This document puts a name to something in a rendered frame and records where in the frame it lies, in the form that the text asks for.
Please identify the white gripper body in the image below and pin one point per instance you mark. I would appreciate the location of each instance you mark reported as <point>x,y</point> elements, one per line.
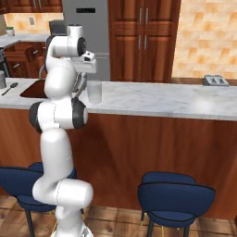
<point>85,65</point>

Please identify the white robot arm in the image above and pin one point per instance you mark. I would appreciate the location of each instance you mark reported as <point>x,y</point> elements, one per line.
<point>57,145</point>

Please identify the wooden dining counter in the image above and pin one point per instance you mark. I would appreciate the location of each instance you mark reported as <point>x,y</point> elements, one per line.
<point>160,148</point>

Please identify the clear drinking glass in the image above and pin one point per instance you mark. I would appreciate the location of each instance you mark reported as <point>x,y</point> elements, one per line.
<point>94,92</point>

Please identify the grey fridge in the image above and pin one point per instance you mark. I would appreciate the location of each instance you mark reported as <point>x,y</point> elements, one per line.
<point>98,34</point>

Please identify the black coffee machine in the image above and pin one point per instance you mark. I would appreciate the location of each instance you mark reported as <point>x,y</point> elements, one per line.
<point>57,27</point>

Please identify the brown sink basin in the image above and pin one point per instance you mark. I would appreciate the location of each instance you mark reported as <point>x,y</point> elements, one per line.
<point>34,90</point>

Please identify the wooden base cupboards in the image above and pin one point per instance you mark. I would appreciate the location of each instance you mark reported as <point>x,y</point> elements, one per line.
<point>24,58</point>

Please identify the tall wooden cupboard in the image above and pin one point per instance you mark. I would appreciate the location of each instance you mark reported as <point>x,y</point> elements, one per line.
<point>143,40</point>

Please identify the grey metal spoon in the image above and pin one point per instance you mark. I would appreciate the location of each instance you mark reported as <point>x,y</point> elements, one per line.
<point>10,87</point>

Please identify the black oven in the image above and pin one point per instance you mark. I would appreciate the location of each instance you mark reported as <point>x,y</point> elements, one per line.
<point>3,63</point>

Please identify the small potted plant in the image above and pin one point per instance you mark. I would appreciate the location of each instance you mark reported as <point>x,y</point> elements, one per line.
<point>10,31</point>

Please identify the grey metal pot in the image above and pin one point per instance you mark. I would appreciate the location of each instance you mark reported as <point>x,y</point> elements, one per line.
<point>2,79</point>

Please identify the silver toaster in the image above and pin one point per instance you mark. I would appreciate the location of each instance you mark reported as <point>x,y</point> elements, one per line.
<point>215,81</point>

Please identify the blue bar stool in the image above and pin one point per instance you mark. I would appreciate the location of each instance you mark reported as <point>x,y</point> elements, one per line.
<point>15,185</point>
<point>176,197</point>

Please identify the grey wall socket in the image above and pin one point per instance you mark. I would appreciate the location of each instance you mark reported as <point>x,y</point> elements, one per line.
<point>31,21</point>

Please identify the wooden wall cupboards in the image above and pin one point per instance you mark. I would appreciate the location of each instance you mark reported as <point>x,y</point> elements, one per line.
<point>31,5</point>

